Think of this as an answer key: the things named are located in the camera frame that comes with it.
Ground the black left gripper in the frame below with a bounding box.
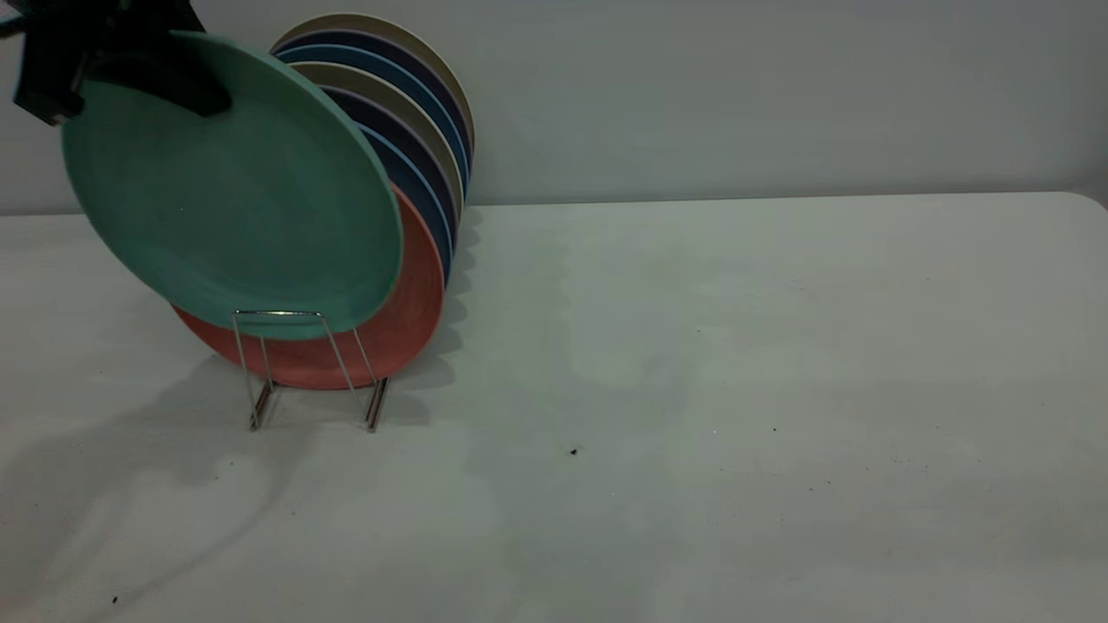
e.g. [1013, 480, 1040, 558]
[0, 0, 233, 127]

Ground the green round plate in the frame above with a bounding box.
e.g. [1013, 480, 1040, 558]
[61, 30, 405, 341]

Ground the beige round plate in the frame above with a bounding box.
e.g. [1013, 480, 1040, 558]
[268, 13, 476, 150]
[293, 62, 466, 210]

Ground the teal blue round plate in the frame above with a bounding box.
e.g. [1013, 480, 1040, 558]
[274, 45, 471, 188]

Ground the navy plate purple rim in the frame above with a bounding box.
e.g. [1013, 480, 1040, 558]
[272, 30, 474, 165]
[320, 84, 461, 231]

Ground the blue plate light-blue rim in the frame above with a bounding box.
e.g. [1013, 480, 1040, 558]
[358, 124, 456, 287]

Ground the pink round plate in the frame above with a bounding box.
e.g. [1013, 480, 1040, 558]
[171, 183, 447, 390]

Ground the metal wire plate rack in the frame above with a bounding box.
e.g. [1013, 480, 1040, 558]
[231, 310, 390, 434]

